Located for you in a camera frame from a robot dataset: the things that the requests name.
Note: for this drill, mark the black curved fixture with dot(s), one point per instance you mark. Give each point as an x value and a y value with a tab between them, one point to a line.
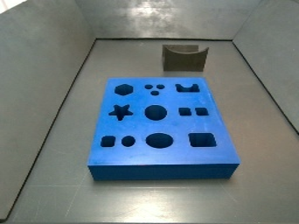
183	58

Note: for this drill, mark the blue foam shape board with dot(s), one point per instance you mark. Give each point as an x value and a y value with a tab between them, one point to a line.
161	131

